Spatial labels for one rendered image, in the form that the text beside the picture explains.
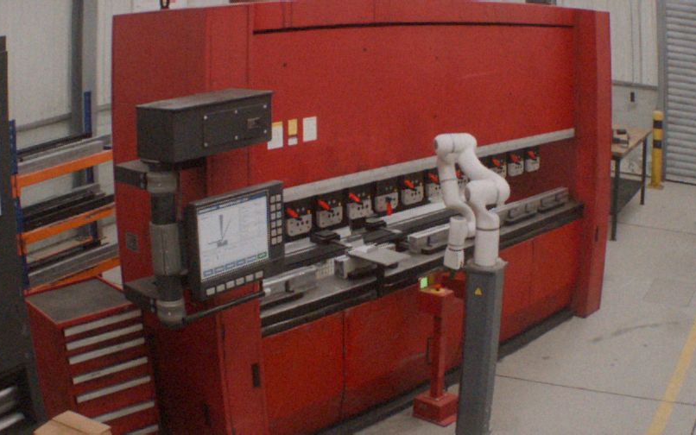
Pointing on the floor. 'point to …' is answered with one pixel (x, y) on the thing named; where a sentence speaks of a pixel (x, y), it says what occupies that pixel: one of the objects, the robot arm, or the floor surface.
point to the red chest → (94, 356)
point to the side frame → (582, 154)
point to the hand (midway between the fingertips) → (452, 275)
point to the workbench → (625, 186)
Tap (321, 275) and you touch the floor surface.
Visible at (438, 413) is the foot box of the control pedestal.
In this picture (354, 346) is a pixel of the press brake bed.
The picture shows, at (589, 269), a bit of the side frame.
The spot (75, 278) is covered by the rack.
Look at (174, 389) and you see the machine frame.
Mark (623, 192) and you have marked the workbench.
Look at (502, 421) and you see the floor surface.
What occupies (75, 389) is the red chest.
